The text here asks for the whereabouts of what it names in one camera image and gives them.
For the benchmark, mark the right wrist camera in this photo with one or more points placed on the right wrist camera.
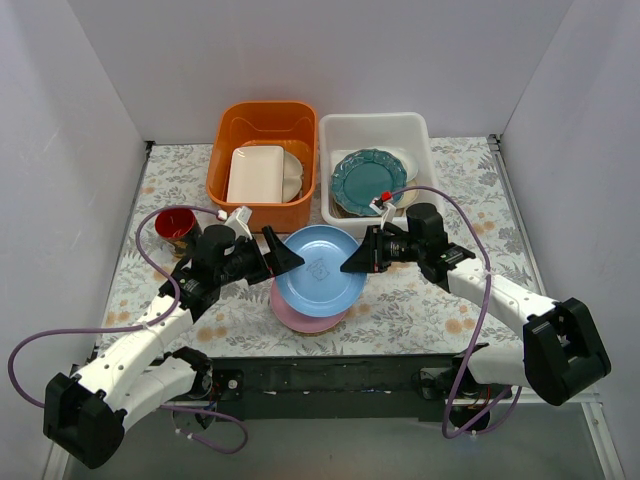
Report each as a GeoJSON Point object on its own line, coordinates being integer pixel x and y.
{"type": "Point", "coordinates": [384, 207]}

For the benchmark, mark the teal scalloped plate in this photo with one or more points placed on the teal scalloped plate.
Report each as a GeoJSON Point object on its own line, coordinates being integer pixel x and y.
{"type": "Point", "coordinates": [363, 175]}

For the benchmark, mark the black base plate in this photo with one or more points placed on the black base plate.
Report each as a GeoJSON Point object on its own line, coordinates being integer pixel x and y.
{"type": "Point", "coordinates": [328, 387]}

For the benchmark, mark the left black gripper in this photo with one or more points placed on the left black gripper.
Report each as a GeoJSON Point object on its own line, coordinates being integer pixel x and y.
{"type": "Point", "coordinates": [267, 262]}

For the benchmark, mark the cream rectangular plate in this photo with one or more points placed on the cream rectangular plate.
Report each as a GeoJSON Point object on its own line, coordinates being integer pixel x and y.
{"type": "Point", "coordinates": [256, 175]}

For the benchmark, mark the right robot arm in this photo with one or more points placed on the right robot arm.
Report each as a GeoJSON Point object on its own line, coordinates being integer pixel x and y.
{"type": "Point", "coordinates": [562, 352]}

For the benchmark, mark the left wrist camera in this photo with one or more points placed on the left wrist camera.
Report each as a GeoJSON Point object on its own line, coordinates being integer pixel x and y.
{"type": "Point", "coordinates": [238, 221]}

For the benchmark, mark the orange plastic bin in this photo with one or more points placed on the orange plastic bin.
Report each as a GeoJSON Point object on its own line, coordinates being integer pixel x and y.
{"type": "Point", "coordinates": [289, 124]}

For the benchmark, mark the blue round plate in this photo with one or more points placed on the blue round plate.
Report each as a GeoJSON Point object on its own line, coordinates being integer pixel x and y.
{"type": "Point", "coordinates": [319, 288]}

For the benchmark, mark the floral table mat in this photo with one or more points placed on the floral table mat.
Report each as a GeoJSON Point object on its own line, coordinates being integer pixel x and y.
{"type": "Point", "coordinates": [399, 312]}

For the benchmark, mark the red and black mug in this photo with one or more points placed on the red and black mug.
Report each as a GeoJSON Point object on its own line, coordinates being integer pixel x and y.
{"type": "Point", "coordinates": [178, 227]}

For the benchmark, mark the yellow woven plate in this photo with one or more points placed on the yellow woven plate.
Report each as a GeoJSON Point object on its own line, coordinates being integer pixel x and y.
{"type": "Point", "coordinates": [332, 329]}

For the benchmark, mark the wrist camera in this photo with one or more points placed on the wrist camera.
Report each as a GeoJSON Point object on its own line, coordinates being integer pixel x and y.
{"type": "Point", "coordinates": [384, 207]}
{"type": "Point", "coordinates": [238, 221]}

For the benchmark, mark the white round plate in bin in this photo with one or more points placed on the white round plate in bin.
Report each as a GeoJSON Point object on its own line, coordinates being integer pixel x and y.
{"type": "Point", "coordinates": [293, 175]}

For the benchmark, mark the white plate with blue rim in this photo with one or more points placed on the white plate with blue rim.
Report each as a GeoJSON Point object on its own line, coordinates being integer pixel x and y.
{"type": "Point", "coordinates": [408, 161]}

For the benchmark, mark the pink round plate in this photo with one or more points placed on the pink round plate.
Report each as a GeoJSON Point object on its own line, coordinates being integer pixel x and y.
{"type": "Point", "coordinates": [298, 322]}

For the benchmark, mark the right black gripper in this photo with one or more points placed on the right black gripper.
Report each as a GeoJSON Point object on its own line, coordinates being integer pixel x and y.
{"type": "Point", "coordinates": [376, 250]}

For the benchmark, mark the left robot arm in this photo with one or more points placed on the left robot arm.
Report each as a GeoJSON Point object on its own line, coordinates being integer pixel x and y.
{"type": "Point", "coordinates": [89, 412]}

